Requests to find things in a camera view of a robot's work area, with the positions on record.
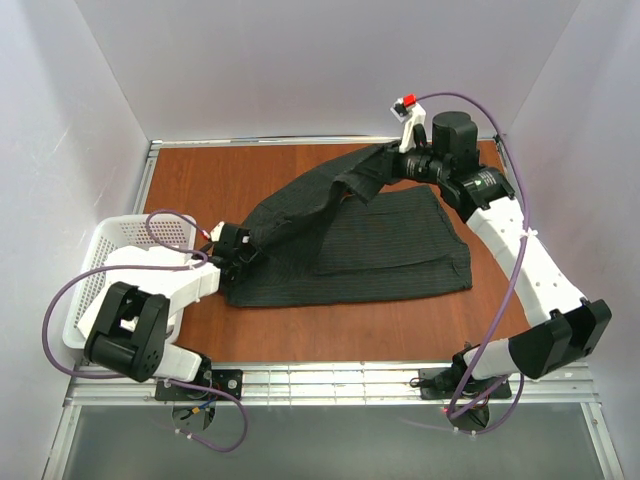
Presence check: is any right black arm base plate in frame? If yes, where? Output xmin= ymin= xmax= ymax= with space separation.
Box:
xmin=409 ymin=367 xmax=498 ymax=400

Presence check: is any dark pinstriped long sleeve shirt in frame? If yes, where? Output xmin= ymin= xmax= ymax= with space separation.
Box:
xmin=225 ymin=144 xmax=472 ymax=308

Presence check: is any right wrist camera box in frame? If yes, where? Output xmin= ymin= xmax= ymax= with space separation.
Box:
xmin=390 ymin=94 xmax=427 ymax=154

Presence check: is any white plastic laundry basket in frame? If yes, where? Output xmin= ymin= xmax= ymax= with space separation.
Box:
xmin=62 ymin=214 xmax=197 ymax=349

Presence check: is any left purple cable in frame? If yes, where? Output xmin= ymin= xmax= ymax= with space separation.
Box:
xmin=41 ymin=209 xmax=250 ymax=454

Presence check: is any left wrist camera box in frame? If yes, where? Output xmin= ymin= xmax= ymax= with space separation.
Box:
xmin=210 ymin=222 xmax=250 ymax=256

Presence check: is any white shirt in basket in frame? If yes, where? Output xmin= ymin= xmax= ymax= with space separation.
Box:
xmin=77 ymin=246 xmax=190 ymax=342

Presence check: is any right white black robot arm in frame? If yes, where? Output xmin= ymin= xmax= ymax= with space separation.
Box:
xmin=393 ymin=104 xmax=612 ymax=392

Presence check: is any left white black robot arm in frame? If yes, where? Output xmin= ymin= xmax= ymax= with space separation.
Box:
xmin=78 ymin=246 xmax=249 ymax=383

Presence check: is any aluminium front frame rail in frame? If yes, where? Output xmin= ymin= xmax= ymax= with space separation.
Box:
xmin=44 ymin=362 xmax=623 ymax=479

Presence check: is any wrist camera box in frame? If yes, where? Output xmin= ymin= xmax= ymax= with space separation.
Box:
xmin=390 ymin=94 xmax=427 ymax=154
xmin=210 ymin=222 xmax=250 ymax=256

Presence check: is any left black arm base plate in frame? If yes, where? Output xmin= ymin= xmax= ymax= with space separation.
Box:
xmin=154 ymin=369 xmax=244 ymax=402

